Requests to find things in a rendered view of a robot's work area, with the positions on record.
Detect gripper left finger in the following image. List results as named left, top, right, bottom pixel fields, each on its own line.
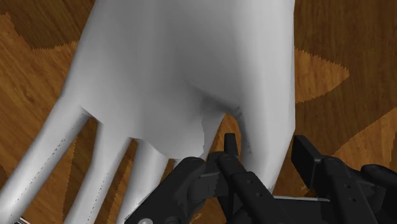
left=123, top=132, right=297, bottom=224

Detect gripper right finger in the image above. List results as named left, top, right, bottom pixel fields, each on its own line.
left=291, top=134, right=397, bottom=224

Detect white hand figure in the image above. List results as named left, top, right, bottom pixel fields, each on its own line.
left=0, top=0, right=296, bottom=224

